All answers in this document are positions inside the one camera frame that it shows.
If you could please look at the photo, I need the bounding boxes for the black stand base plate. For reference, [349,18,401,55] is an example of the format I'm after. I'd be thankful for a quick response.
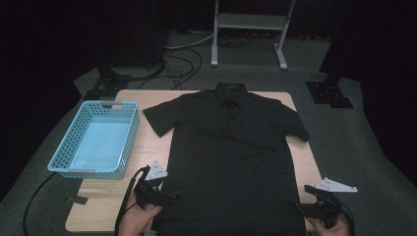
[305,74,355,109]
[82,63,133,101]

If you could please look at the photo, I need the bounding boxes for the white floor cable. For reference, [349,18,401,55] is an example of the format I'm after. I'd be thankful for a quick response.
[163,32,216,51]

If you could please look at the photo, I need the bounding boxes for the thin black cable loops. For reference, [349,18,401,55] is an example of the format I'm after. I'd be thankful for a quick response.
[137,47,204,91]

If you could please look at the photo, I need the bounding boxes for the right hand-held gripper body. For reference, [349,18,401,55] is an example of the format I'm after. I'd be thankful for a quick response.
[303,176,359,229]

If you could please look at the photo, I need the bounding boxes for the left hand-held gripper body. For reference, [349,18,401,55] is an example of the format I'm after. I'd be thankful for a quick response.
[133,159,169,210]

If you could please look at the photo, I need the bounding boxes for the person's left hand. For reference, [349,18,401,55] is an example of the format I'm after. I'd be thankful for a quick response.
[117,193,163,236]

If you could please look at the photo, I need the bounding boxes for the black floor cable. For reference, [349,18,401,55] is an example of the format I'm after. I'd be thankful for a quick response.
[22,171,59,236]

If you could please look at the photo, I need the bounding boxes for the light blue perforated plastic basket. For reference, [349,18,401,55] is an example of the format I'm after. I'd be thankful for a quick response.
[46,99,141,180]

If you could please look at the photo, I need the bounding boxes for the right hand-held gripper black cable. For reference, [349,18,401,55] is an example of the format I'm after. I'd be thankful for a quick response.
[338,201,356,236]

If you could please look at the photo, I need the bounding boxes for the black tape strip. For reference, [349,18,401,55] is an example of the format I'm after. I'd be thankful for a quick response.
[66,195,89,206]

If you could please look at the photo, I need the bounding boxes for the black short-sleeved shirt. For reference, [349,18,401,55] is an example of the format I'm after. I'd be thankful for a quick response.
[142,82,311,236]

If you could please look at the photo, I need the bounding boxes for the person's right hand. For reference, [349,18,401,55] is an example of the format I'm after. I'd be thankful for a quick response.
[305,213,352,236]

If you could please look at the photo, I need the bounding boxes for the white metal stand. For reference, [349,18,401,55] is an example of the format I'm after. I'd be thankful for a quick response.
[210,0,297,71]

